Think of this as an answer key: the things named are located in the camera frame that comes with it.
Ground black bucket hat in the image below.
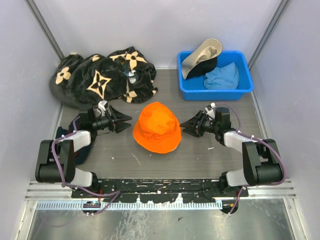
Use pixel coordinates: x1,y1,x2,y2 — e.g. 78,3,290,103
186,57,218,80

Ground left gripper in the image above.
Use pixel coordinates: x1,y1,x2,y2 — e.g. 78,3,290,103
92,105,133,134

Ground aluminium front rail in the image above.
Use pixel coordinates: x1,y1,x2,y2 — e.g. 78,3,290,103
25,180,297,200

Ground blue cloth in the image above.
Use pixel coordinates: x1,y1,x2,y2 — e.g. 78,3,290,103
204,62,240,90

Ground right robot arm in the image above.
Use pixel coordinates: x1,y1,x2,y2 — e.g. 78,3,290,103
180,104,286,197

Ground black flower-pattern blanket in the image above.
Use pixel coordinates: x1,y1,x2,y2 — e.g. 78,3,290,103
49,46,159,109

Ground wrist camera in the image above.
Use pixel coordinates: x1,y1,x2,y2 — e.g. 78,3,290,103
93,100,108,118
204,102,216,120

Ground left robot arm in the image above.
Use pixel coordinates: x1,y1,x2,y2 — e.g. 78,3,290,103
35,104,132,198

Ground orange hat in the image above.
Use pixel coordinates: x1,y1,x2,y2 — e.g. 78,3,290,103
133,102,182,154

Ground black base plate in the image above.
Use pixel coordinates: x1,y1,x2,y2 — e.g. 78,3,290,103
70,177,250,204

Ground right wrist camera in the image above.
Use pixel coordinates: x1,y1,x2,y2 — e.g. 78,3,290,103
204,102,216,120

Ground blue plastic bin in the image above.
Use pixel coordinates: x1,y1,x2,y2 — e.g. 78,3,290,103
177,50,254,102

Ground navy cloth with red stripe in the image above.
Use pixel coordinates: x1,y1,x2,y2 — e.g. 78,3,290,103
55,116,93,166

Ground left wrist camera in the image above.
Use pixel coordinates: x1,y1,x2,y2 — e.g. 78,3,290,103
93,100,108,118

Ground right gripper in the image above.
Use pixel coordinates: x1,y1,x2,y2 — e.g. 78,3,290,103
180,110,220,138

